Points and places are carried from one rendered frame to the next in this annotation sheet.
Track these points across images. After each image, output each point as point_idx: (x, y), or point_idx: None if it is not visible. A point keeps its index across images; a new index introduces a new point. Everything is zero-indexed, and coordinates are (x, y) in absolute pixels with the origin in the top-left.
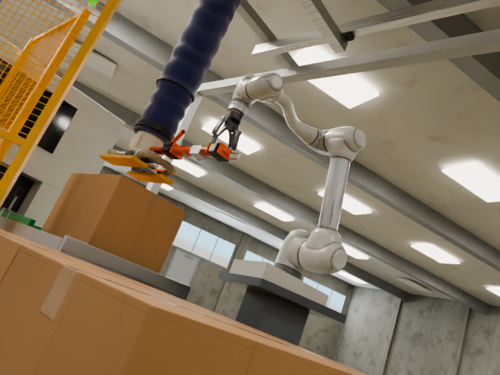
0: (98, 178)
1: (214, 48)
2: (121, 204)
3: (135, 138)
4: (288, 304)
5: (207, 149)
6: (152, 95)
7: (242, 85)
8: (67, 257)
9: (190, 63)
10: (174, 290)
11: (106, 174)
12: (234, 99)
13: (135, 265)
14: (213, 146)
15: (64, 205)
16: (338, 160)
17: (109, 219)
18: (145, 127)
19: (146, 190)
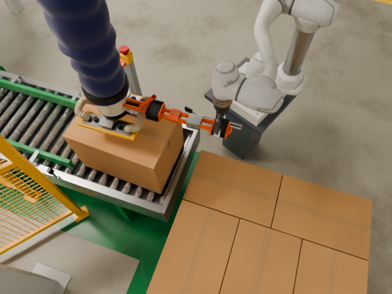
0: (118, 158)
1: None
2: (160, 169)
3: (101, 107)
4: None
5: (211, 133)
6: (79, 72)
7: (228, 95)
8: (246, 289)
9: (91, 19)
10: (196, 139)
11: (126, 159)
12: (220, 101)
13: (183, 167)
14: (217, 135)
15: (92, 158)
16: (307, 34)
17: (160, 178)
18: (108, 104)
19: (164, 148)
